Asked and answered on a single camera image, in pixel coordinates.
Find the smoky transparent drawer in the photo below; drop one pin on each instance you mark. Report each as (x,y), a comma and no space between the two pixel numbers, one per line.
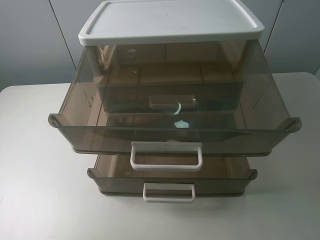
(218,176)
(186,86)
(257,125)

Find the white plastic drawer cabinet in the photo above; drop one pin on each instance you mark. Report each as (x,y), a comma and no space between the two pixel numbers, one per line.
(134,22)

